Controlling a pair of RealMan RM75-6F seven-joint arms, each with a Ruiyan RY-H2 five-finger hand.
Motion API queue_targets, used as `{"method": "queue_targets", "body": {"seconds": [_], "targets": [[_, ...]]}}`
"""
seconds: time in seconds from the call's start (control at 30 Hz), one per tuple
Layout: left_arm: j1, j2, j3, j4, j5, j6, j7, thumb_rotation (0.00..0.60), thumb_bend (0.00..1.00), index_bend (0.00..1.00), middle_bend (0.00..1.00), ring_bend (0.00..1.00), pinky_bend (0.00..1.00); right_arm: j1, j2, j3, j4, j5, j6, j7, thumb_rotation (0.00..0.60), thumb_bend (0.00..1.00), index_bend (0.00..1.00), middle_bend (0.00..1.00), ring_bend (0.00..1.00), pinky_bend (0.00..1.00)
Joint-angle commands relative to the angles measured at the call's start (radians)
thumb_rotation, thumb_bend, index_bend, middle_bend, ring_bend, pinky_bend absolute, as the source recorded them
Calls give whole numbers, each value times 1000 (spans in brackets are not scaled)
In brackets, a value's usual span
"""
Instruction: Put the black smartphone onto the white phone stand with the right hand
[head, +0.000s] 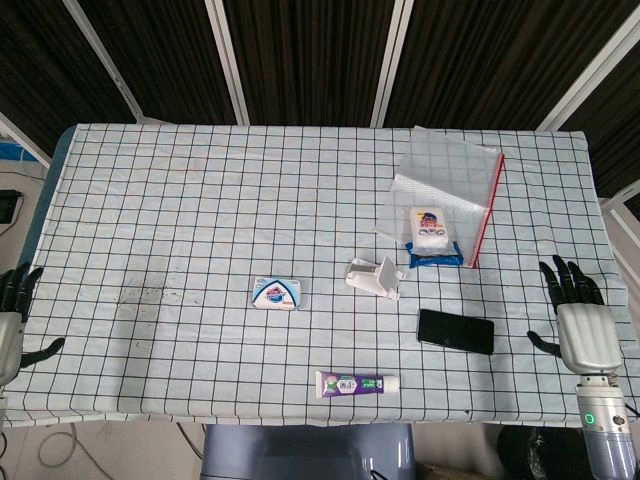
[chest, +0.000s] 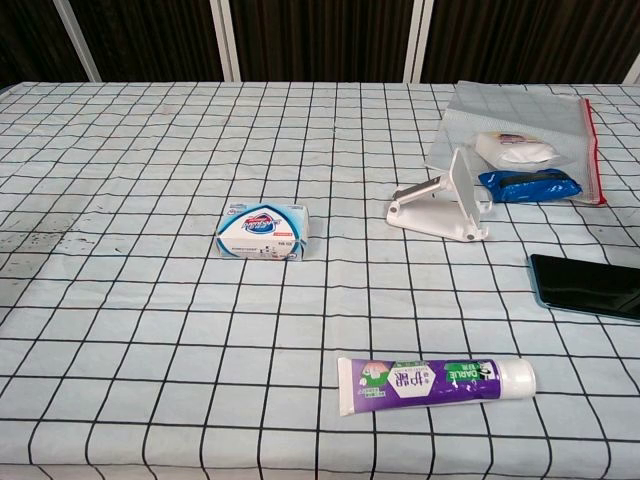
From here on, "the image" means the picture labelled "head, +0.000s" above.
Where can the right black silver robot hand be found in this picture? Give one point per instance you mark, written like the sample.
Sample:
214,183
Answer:
590,340

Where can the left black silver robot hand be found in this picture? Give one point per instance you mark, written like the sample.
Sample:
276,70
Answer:
9,335

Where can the black smartphone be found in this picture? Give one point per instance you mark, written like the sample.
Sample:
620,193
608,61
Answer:
456,331

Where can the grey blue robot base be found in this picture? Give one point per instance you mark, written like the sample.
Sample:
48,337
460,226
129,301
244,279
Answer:
305,452

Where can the white phone stand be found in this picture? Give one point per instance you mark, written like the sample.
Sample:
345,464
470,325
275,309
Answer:
387,274

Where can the black bag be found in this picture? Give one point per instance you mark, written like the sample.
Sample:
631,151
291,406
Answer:
540,450

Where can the black box device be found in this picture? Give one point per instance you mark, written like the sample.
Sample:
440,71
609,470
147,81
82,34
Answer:
7,206

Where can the blue table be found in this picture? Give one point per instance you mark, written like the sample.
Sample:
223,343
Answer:
52,170

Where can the blue snack packet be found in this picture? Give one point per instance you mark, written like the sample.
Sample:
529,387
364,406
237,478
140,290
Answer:
435,259

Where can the clear red-sealed zip bag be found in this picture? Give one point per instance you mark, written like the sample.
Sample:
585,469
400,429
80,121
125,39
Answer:
445,185

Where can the white black checked tablecloth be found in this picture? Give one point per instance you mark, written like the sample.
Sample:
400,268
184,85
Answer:
200,225

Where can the purple toothpaste tube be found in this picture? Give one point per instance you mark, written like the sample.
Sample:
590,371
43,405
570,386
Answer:
350,385

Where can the white blue soap box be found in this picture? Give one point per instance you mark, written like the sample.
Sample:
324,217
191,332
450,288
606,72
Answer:
275,294

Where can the white partition frame post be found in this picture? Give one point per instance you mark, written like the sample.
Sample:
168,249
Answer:
227,60
590,70
105,60
392,60

